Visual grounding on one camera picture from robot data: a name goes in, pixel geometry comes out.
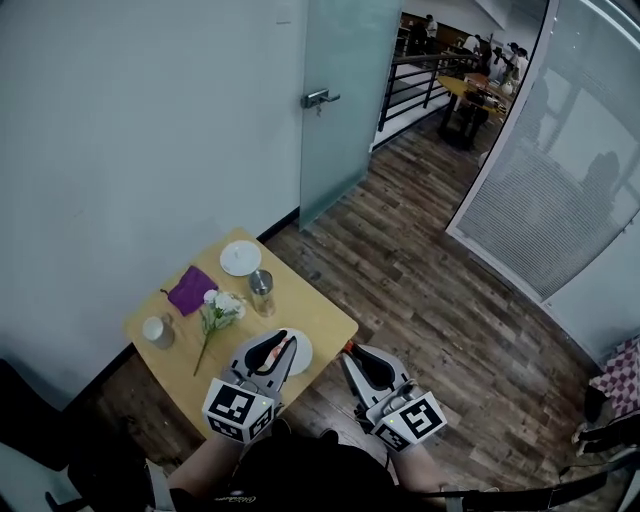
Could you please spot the person's right forearm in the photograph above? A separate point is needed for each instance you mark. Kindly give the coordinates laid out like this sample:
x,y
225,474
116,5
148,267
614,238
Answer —
x,y
422,470

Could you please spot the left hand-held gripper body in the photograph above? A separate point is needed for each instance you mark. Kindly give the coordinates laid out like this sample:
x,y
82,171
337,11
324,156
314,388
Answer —
x,y
235,407

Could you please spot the black office chair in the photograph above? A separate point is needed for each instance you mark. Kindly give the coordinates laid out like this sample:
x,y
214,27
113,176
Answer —
x,y
25,415

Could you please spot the frosted glass door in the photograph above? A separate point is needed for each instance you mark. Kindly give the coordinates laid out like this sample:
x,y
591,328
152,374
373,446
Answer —
x,y
345,100

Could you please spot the white plate with red food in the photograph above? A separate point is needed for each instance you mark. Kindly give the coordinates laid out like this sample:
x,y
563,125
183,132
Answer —
x,y
303,356

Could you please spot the dark flat panel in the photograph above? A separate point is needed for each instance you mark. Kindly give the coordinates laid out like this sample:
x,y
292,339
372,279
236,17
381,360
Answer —
x,y
525,495

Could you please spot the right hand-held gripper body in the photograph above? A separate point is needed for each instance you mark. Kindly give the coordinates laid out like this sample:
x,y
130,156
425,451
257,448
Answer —
x,y
410,420

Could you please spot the white artificial flower bouquet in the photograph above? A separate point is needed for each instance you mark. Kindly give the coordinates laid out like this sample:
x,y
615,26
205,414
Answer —
x,y
222,305

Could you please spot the purple checkered cloth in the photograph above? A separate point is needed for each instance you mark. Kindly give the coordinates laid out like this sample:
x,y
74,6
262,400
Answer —
x,y
622,372

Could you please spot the glass partition with blinds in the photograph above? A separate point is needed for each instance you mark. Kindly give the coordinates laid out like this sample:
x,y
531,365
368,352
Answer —
x,y
550,190

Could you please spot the person's left forearm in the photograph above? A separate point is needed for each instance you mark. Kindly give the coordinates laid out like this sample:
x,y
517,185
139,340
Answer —
x,y
205,465

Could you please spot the glass jar with metal lid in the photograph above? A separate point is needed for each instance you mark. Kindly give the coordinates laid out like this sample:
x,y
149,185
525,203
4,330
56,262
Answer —
x,y
261,294

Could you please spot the yellow round table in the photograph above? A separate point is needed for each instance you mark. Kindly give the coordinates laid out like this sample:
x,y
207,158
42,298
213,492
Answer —
x,y
472,92

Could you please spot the grey mug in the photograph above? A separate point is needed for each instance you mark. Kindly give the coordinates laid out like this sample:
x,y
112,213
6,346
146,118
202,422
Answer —
x,y
159,332

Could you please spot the black metal railing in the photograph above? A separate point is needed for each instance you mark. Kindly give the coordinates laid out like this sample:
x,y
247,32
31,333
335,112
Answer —
x,y
415,85

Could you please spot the empty white plate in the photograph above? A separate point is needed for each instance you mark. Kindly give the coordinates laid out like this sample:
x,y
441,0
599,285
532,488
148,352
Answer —
x,y
241,258

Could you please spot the small red object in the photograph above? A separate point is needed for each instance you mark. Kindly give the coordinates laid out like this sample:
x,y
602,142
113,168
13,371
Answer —
x,y
350,347

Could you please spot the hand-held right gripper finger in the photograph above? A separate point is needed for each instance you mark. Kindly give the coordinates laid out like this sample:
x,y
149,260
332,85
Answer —
x,y
387,365
356,380

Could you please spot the person wearing head camera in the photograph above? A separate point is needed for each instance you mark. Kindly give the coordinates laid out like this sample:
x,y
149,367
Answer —
x,y
310,475

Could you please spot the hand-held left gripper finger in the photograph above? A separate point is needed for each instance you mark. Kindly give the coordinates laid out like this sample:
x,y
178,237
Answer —
x,y
287,362
245,357

